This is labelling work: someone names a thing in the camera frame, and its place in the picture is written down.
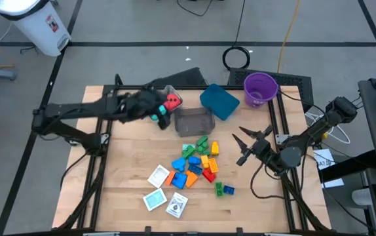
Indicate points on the light grey plastic bin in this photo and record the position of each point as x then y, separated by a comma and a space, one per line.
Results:
176, 92

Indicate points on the small blue building block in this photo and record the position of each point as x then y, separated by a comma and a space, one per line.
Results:
229, 189

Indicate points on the black flat panel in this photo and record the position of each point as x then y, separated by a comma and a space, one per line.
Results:
181, 78

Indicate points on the teal plastic bin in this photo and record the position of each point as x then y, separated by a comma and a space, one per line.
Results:
219, 101

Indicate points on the black bar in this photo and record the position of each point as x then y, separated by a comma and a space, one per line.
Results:
348, 167

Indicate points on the white paper sheet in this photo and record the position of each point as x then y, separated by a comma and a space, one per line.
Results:
324, 160
333, 183

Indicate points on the red foam die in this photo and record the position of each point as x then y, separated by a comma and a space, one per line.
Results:
172, 102

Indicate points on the clear grey plastic bin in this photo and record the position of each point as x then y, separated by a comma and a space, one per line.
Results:
194, 123

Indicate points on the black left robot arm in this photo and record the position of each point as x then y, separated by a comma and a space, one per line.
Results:
76, 109

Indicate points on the dark blue building block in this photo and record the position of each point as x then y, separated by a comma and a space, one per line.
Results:
195, 169

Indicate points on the white trash can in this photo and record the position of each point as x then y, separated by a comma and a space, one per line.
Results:
34, 26

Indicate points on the teal faced playing card box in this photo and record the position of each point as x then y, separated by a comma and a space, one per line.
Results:
154, 199

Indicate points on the light blue heart-shaped block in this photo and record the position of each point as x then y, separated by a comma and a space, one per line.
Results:
179, 164

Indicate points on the large blue building block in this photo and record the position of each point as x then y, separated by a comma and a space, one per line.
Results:
179, 180

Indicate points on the black perforated computer case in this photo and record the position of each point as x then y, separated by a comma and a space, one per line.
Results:
293, 83

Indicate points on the small orange building block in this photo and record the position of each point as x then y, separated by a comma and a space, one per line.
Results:
170, 178

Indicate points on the mint plastic building block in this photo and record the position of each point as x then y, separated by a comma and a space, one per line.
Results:
185, 145

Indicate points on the black metal table frame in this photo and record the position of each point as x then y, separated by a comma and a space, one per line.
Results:
191, 88

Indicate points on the black table edge bracket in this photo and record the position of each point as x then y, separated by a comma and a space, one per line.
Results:
148, 231
239, 231

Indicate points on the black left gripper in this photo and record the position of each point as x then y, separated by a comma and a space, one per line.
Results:
139, 106

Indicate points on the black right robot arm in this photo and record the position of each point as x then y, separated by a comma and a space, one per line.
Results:
312, 134

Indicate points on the red plastic building block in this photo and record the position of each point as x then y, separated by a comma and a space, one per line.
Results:
209, 176

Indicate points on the teal foam die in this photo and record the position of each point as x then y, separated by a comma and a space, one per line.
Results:
154, 117

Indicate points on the yellow plastic building block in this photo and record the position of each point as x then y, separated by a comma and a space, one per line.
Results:
213, 165
204, 161
215, 149

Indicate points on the light blue building block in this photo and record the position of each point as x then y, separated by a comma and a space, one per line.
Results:
194, 160

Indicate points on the purple monster face bucket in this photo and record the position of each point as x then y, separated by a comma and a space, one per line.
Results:
260, 88

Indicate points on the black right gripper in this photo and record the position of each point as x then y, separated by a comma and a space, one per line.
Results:
261, 149

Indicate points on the black emblem playing card box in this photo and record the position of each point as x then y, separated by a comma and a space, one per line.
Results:
176, 204

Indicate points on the green plastic building block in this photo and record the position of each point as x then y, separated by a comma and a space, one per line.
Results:
202, 141
203, 149
188, 152
219, 189

